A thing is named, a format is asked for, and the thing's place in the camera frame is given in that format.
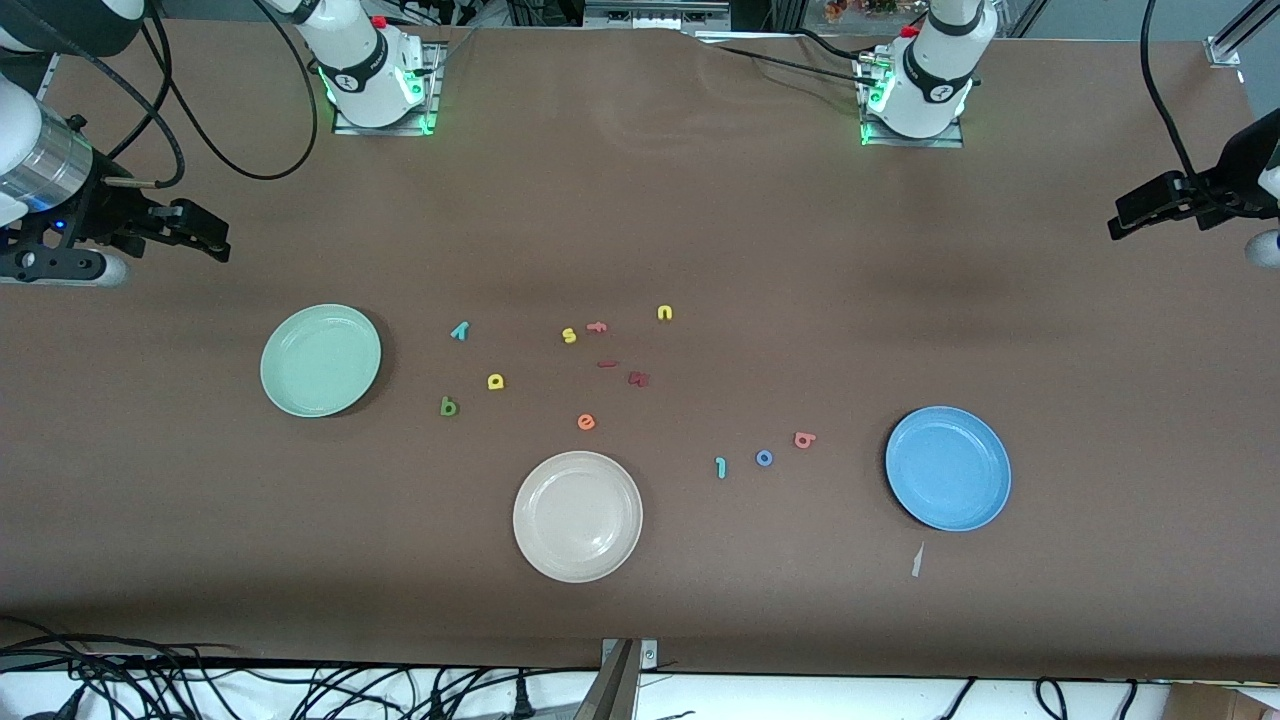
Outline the black cable bundle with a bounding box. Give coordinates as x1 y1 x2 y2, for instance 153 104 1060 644
0 615 601 720

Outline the black base cable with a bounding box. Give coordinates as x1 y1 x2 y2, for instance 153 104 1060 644
695 28 886 91

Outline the grey metal equipment rack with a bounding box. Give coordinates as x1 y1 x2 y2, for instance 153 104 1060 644
585 0 731 31

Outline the brown table cover sheet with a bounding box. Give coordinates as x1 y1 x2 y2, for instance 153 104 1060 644
0 20 1280 683

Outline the beige plate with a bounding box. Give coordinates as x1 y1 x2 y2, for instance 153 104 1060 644
512 451 644 584

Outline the metal table edge bracket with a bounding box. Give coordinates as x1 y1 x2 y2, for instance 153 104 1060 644
573 638 659 720

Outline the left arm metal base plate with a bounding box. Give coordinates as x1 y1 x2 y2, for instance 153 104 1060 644
855 50 966 149

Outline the blue plate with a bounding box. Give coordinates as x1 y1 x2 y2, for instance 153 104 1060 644
885 406 1012 532

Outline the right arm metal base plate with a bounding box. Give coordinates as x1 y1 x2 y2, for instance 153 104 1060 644
330 40 442 136

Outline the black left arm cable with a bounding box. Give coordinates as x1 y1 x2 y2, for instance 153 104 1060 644
1137 0 1201 186

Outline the cardboard box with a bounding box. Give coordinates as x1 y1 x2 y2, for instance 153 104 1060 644
1165 683 1280 720

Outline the green plate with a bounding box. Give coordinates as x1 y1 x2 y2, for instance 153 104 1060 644
260 304 383 418

